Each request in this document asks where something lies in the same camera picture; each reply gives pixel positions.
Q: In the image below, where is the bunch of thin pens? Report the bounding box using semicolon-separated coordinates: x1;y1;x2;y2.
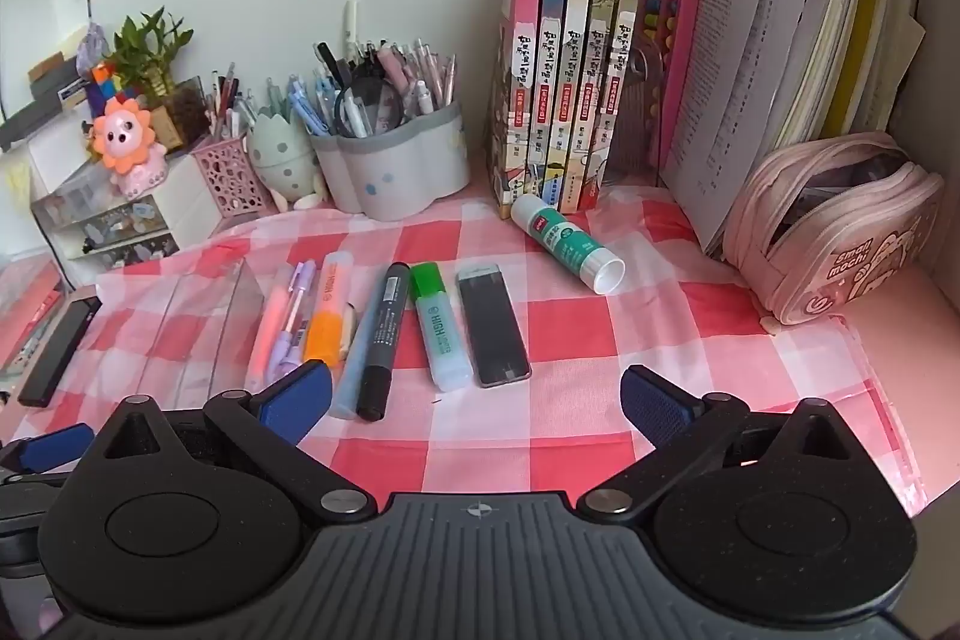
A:
202;62;260;142

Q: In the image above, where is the bunch of assorted pens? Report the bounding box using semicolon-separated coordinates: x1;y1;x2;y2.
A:
289;0;460;139

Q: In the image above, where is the egg shaped pen holder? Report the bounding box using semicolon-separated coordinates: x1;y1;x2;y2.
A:
246;111;327;212

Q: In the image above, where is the purple sachet bag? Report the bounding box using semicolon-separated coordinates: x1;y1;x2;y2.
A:
79;21;113;67

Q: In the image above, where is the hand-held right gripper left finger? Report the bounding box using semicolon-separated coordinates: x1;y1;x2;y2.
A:
103;361;377;528

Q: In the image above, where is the white spine comic book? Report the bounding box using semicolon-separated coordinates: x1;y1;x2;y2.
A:
596;0;647;191

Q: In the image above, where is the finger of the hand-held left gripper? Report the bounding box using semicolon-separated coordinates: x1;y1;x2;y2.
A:
0;422;97;483

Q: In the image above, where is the black marker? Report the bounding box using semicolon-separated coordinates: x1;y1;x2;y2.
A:
356;263;412;422

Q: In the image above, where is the bunch of teal pens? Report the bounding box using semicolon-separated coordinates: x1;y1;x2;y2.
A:
262;76;301;122

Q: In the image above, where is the white green glue stick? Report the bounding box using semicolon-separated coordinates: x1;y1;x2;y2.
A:
510;194;627;296

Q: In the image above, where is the clear plastic storage box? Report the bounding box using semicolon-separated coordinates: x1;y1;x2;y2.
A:
31;171;113;225

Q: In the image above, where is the black smartphone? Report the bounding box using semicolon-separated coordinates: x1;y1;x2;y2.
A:
16;296;102;408

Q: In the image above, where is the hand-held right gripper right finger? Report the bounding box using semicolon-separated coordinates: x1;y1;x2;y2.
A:
576;364;850;528

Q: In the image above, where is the green bamboo plant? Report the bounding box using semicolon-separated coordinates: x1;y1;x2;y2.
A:
105;6;194;94

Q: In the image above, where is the row of paper workbooks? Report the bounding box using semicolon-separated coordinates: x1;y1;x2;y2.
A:
660;0;927;251

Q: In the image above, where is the black magnifying glass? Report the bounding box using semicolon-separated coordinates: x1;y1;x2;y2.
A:
334;74;406;139

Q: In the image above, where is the dark red spine comic book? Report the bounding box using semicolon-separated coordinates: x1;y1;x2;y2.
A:
574;0;623;214

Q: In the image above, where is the orange highlighter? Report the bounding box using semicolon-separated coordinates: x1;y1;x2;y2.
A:
304;251;353;367

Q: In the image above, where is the yellow spine comic book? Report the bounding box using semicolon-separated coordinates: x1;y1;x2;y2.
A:
551;0;595;214

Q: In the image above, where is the clear plastic tray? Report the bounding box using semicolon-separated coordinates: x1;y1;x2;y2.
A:
96;261;267;420

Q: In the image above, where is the light blue pen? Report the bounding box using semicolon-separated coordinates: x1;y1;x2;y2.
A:
328;291;387;420

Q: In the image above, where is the white drawer organizer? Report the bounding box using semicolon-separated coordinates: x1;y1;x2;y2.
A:
30;149;218;285

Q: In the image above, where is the glass plant vase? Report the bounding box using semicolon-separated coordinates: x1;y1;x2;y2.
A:
146;76;211;154

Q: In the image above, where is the stack of black boxes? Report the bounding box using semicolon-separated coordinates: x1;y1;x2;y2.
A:
0;51;91;150

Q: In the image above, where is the slim lilac pen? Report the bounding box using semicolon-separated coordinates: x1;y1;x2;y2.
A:
287;260;318;348

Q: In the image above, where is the black case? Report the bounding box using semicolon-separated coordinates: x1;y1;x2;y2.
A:
456;263;533;390

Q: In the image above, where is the thick purple cartoon pen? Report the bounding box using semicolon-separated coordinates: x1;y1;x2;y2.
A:
266;310;310;390

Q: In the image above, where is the blue spine comic book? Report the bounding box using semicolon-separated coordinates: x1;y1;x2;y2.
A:
525;0;569;214

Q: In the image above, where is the grey white pen holder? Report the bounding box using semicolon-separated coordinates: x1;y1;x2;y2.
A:
309;100;466;221

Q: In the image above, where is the pink pencil case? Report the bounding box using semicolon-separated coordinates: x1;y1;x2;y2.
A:
721;131;946;326

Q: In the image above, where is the pink highlighter pen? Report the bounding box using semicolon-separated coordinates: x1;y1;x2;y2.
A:
247;265;293;390

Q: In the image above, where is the metal bookend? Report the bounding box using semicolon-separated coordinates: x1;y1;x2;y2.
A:
607;40;665;184

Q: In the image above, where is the colourful puzzle cube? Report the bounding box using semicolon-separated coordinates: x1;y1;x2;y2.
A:
84;61;132;116

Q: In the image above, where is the green highlighter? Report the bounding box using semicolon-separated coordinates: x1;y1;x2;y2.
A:
409;263;473;393

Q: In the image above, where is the white cardboard box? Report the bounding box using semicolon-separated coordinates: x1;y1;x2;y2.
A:
0;119;106;199

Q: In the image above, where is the pink perforated pen holder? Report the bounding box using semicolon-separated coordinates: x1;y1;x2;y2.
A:
191;134;275;220

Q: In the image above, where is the pink checkered tablecloth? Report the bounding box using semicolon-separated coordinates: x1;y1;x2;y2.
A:
0;190;931;521

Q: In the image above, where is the pink orange lion toy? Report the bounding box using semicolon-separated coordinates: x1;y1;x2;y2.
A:
88;96;170;199

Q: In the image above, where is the pink abacus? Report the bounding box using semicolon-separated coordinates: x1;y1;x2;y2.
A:
634;0;710;184

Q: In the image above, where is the pink flat box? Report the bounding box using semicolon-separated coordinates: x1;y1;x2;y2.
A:
0;261;68;378

